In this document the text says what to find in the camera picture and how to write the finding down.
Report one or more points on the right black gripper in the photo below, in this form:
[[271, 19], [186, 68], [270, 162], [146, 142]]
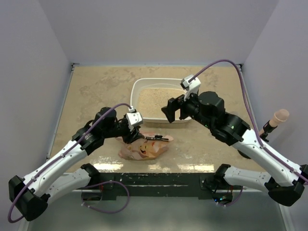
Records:
[[173, 105]]

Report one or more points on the white litter box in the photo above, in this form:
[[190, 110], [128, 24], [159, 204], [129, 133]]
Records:
[[149, 95]]

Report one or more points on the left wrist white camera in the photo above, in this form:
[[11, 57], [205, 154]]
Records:
[[134, 118]]

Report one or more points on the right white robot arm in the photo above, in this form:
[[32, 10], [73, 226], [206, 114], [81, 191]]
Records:
[[281, 179]]

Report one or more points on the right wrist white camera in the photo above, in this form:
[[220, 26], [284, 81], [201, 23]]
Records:
[[191, 85]]

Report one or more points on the orange cat litter bag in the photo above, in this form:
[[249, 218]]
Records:
[[142, 149]]

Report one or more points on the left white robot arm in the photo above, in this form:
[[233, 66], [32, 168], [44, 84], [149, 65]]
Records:
[[32, 193]]

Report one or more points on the black bag clip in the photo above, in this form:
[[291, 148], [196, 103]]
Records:
[[156, 138]]

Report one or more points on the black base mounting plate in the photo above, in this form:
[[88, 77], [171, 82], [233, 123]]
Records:
[[198, 185]]

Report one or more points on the beige litter scoop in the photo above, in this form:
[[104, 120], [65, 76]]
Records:
[[278, 118]]

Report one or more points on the wrist white camera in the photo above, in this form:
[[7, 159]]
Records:
[[191, 85], [134, 118]]

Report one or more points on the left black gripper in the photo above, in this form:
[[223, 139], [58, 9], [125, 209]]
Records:
[[130, 136]]

